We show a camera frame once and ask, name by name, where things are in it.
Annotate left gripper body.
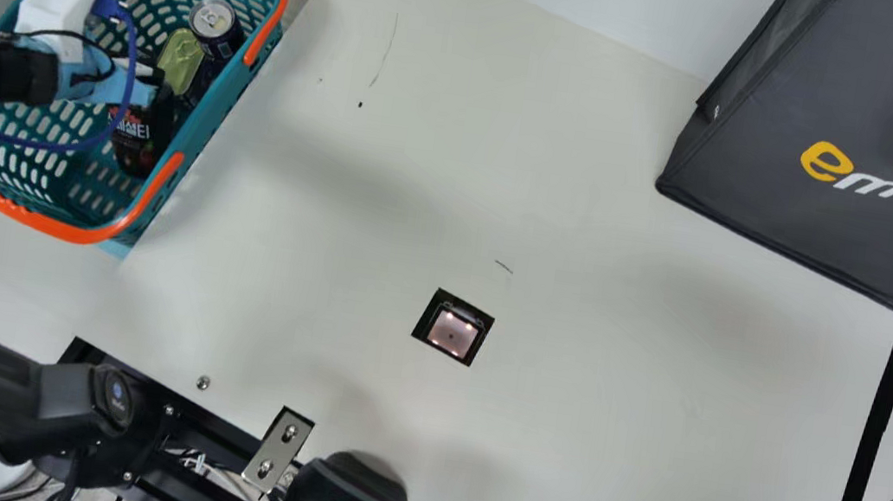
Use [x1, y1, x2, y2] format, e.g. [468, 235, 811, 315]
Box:
[53, 39, 164, 115]

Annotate teal shopping basket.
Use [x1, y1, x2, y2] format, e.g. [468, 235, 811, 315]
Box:
[0, 0, 290, 276]

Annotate rectangular tin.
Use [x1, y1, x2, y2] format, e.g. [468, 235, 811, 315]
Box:
[151, 25, 220, 109]

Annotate can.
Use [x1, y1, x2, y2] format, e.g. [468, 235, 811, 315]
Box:
[182, 0, 250, 65]

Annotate small square scanner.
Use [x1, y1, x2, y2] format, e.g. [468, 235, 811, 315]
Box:
[407, 284, 498, 369]

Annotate black device with green light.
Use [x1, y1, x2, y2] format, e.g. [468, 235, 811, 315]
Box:
[282, 442, 415, 501]

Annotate blue cable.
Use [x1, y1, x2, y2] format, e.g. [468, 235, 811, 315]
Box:
[0, 0, 149, 163]

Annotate dark grey bag with straps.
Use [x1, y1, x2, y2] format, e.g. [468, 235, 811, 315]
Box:
[642, 0, 893, 312]

